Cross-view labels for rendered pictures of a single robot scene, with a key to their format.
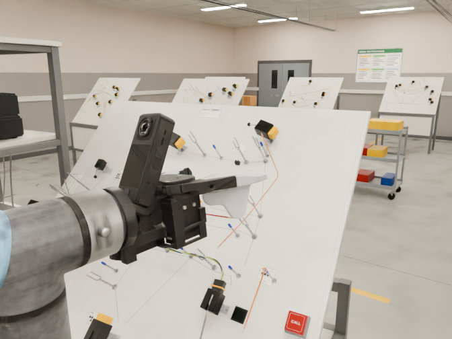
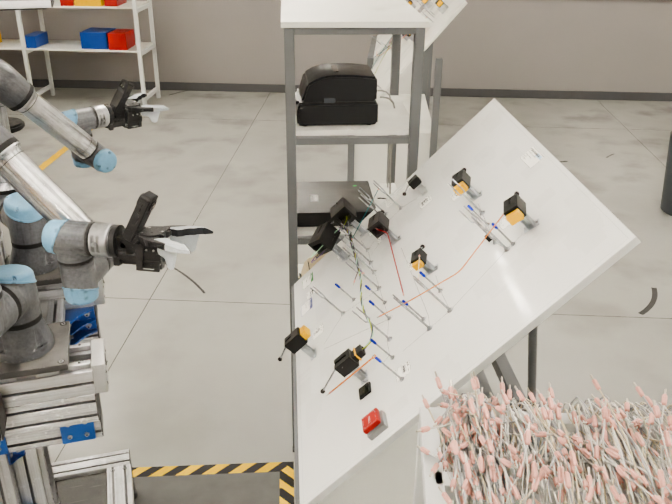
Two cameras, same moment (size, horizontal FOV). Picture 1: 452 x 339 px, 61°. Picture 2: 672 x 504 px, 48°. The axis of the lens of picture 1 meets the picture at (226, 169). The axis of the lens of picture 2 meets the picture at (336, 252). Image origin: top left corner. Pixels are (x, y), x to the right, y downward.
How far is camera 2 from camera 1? 1.46 m
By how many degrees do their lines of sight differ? 55
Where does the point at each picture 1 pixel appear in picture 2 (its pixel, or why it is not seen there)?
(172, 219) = (135, 253)
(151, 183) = (130, 230)
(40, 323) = (67, 270)
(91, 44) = not seen: outside the picture
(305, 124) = (574, 220)
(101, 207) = (97, 233)
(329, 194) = (504, 322)
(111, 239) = (98, 249)
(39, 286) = (66, 255)
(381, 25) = not seen: outside the picture
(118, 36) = not seen: outside the picture
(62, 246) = (75, 243)
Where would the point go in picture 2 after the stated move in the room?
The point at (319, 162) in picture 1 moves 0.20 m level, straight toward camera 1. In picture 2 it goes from (535, 279) to (457, 291)
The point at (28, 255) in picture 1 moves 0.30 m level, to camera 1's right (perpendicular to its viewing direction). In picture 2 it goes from (62, 241) to (103, 300)
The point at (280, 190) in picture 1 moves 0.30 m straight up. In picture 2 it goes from (483, 292) to (495, 179)
